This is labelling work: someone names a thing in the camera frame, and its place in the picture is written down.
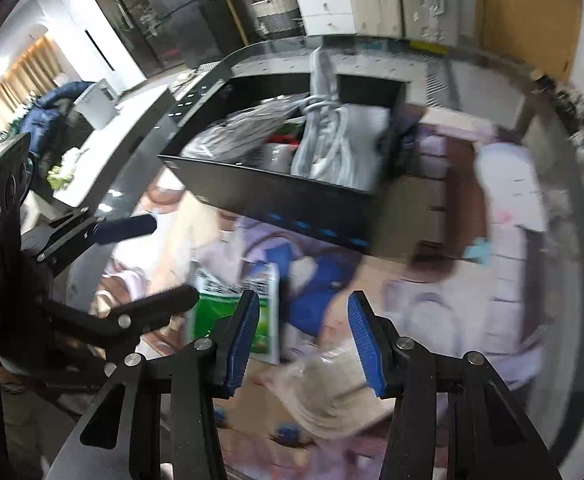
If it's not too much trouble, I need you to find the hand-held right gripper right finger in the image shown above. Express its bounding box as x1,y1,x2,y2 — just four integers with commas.
347,290,565,480

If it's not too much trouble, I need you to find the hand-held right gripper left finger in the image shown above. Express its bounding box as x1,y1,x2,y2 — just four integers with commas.
46,289,261,480

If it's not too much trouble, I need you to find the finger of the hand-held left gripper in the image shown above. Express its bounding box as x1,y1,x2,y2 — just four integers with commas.
40,284,201,350
36,212,159,276

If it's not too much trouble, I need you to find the green white packet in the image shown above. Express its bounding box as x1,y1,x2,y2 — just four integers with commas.
186,262,281,366

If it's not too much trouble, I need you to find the black storage box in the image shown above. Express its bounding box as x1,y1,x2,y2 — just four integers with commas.
158,72,407,256

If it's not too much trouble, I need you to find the clear plastic bag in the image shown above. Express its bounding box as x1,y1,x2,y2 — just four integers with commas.
182,99,307,163

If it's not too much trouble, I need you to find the red snack packet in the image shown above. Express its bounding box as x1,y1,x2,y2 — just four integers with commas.
271,122,305,147

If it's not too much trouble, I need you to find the white cable bundle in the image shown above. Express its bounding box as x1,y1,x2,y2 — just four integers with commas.
291,47,390,192

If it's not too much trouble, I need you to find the printed desk mat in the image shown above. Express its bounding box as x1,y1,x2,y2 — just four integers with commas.
92,105,548,480

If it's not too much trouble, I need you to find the green white plush toy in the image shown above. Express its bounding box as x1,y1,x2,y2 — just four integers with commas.
46,146,81,192

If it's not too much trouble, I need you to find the blue puffer jacket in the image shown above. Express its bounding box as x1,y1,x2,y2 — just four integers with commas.
20,81,90,161

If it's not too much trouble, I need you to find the beige curtain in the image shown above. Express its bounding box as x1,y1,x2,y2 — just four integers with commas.
0,35,67,126

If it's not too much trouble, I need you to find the dark grey fridge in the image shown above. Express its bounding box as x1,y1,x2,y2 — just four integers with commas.
136,0,233,68

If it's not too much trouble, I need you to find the glass door cabinet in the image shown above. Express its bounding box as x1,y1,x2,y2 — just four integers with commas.
74,0,173,80

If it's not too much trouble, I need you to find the woven laundry basket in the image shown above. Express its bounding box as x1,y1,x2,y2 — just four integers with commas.
249,0,303,40

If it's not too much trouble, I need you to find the white dressing desk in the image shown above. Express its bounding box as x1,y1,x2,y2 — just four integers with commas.
204,0,357,43

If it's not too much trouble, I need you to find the wooden door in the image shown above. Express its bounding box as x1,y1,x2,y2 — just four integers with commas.
474,0,584,83

